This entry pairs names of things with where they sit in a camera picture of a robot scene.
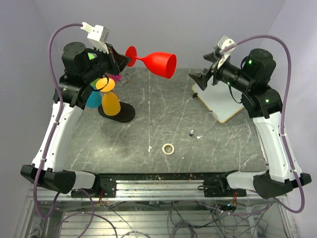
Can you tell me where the purple cable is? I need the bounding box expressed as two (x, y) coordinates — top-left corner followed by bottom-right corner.
(33, 23), (118, 238)
(195, 34), (307, 216)

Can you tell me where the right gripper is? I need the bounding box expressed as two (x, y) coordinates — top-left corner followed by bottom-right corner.
(189, 51), (253, 92)

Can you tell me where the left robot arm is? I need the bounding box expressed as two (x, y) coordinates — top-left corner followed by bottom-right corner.
(20, 42), (131, 197)

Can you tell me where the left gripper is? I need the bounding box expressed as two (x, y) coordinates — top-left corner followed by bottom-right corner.
(83, 42), (131, 83)

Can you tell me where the clear plastic cup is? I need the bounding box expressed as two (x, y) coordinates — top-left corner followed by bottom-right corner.
(204, 111), (218, 131)

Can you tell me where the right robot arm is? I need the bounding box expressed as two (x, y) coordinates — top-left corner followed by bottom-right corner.
(189, 49), (312, 199)

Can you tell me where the pink plastic wine glass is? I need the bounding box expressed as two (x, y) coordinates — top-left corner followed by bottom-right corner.
(109, 74), (122, 82)

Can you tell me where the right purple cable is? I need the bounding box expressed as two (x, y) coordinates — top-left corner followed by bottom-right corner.
(195, 34), (307, 216)

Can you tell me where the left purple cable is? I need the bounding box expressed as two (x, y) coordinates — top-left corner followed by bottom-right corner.
(33, 23), (118, 238)

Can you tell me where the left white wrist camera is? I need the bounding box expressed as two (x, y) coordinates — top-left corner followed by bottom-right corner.
(81, 22), (109, 54)

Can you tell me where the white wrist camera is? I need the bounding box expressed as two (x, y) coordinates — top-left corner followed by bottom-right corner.
(217, 35), (237, 69)
(81, 22), (109, 54)

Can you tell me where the red plastic wine glass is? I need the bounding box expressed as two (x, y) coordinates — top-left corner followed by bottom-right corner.
(125, 46), (177, 79)

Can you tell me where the white tape roll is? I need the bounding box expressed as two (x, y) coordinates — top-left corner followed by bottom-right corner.
(162, 143), (175, 155)

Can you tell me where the white board yellow rim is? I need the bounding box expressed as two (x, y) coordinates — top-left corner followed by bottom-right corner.
(192, 80), (244, 123)

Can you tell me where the copper wire glass rack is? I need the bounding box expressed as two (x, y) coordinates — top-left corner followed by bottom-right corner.
(98, 73), (136, 123)

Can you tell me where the aluminium mounting rail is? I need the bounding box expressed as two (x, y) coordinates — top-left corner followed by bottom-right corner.
(21, 168), (291, 200)

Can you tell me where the orange plastic wine glass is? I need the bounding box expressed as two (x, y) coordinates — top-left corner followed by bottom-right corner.
(96, 77), (121, 116)

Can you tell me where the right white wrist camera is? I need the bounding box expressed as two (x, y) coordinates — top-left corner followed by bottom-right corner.
(217, 35), (237, 69)

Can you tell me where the green plastic wine glass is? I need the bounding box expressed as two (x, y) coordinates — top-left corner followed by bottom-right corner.
(88, 53), (98, 61)

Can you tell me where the blue plastic wine glass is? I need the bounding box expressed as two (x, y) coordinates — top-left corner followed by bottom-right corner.
(86, 85), (102, 109)

